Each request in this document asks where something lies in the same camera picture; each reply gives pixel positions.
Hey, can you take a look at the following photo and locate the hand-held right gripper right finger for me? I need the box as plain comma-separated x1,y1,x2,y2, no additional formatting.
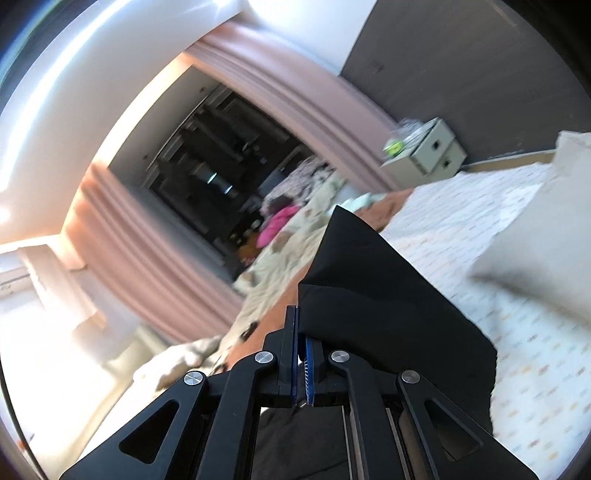
302,335,539,480

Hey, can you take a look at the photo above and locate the white dotted bed sheet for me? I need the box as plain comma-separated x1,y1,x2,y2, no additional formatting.
382,161,591,476

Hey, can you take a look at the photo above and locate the bright pink garment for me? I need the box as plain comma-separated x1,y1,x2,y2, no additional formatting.
256,203,301,248

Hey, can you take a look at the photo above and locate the black garment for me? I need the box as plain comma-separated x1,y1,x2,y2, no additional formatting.
252,205,498,480

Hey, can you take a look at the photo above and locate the white two-drawer nightstand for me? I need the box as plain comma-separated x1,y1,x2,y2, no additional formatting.
379,117,468,191

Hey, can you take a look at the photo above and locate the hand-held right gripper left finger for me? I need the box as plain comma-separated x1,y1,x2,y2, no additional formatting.
59,305,301,480

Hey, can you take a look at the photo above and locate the light green cloth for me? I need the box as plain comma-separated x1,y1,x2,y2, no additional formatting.
344,191,385,214

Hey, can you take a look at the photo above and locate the pile of patterned clothes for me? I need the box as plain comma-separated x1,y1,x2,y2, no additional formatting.
264,154,341,209

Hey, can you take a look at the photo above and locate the dark window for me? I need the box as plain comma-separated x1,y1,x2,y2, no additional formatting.
110,69,306,274

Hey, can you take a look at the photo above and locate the pink curtain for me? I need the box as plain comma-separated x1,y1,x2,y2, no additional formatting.
182,21,402,192
60,164,245,343

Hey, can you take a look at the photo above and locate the beige pillow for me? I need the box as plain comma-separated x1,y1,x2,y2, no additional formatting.
468,130,591,324

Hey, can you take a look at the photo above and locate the orange-brown blanket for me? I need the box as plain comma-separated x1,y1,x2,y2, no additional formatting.
226,187,415,376

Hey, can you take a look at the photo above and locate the beige patterned blanket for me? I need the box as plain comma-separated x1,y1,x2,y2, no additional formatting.
133,178,352,394

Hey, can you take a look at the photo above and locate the clear plastic wrap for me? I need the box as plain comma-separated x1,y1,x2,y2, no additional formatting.
396,117,431,140

